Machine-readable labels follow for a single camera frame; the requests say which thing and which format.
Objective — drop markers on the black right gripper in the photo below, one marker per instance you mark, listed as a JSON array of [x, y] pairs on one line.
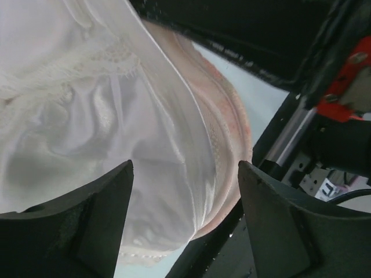
[[319, 128]]

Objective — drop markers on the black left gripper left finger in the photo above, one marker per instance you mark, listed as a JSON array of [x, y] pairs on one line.
[[76, 235]]

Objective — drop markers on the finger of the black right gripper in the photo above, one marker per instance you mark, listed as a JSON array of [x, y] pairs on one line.
[[271, 40]]

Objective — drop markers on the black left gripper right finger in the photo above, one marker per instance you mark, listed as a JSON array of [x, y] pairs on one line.
[[295, 235]]

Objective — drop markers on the pink tulip mesh laundry bag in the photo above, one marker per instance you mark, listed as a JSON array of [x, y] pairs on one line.
[[220, 116]]

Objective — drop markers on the white satin bra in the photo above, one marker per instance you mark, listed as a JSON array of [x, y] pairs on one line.
[[84, 87]]

